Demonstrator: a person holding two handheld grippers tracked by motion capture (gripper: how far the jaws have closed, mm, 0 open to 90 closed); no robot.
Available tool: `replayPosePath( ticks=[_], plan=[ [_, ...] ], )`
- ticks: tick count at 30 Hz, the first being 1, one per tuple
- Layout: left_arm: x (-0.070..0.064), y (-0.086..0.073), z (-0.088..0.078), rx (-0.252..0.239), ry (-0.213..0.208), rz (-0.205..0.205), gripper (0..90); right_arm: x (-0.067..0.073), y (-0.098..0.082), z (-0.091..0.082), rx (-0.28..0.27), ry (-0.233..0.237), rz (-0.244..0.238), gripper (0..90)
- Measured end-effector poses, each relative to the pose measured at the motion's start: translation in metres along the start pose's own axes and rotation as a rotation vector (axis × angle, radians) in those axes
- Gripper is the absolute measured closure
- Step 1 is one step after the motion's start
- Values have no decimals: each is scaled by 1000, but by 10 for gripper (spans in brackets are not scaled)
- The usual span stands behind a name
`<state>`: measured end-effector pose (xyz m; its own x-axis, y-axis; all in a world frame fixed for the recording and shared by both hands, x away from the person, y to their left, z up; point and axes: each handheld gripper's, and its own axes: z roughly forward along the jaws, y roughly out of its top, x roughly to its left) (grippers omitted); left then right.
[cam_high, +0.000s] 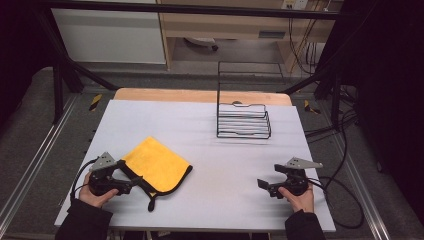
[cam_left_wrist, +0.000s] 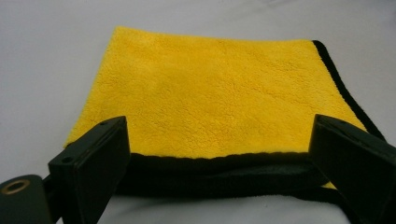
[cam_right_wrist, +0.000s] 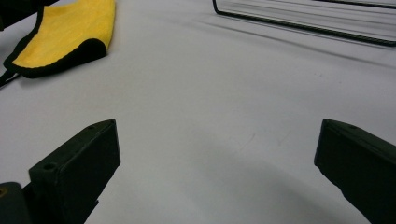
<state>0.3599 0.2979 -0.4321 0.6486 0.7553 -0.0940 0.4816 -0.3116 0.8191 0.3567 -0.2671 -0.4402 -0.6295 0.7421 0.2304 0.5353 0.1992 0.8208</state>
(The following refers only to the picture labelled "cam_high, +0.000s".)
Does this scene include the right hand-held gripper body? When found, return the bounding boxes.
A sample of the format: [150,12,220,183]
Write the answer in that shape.
[269,156,324,198]

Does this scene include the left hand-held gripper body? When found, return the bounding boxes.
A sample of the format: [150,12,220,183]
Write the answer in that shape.
[87,151,134,198]

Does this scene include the yellow cloth with black trim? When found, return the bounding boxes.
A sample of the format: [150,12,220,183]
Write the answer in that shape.
[115,135,194,213]

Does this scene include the person's right hand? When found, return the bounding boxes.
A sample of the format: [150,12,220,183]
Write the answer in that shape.
[277,183,316,214]

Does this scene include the person's left hand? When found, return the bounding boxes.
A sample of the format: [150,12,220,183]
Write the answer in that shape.
[78,171,120,210]

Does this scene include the white table cover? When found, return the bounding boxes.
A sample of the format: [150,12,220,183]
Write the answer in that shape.
[54,99,337,233]

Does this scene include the yellow and black tape marker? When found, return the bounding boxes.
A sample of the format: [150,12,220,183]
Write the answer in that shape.
[88,93,103,113]

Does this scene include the wooden table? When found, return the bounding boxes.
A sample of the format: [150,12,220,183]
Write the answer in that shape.
[113,87,294,108]

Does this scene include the black curtain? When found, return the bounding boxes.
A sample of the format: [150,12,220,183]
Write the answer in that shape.
[319,0,424,218]

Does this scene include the white cabinet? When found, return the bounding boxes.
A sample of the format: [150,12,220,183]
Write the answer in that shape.
[50,0,167,65]

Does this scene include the office chair base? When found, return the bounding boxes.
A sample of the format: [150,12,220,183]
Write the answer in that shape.
[182,36,220,53]

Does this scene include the wooden desk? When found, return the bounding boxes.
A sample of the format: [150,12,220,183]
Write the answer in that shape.
[156,0,344,72]

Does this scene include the white power strip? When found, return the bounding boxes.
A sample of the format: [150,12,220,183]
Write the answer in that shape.
[280,0,310,11]

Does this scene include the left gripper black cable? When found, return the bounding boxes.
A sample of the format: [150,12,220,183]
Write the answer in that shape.
[69,158,98,203]

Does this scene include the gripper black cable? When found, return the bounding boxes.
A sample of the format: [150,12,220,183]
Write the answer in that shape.
[69,158,98,203]
[306,109,366,231]

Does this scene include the black wire rack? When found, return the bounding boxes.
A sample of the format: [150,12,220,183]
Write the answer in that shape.
[215,60,286,141]

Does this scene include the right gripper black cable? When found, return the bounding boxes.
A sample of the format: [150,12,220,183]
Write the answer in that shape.
[306,109,366,231]

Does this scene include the aluminium floor rail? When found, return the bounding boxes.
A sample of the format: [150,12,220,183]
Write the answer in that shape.
[331,131,393,240]
[0,95,81,231]

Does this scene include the black metal frame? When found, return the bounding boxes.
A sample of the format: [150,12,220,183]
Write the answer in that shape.
[31,0,361,133]

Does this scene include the hanging cables bundle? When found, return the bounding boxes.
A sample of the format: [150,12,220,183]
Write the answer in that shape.
[287,9,323,77]

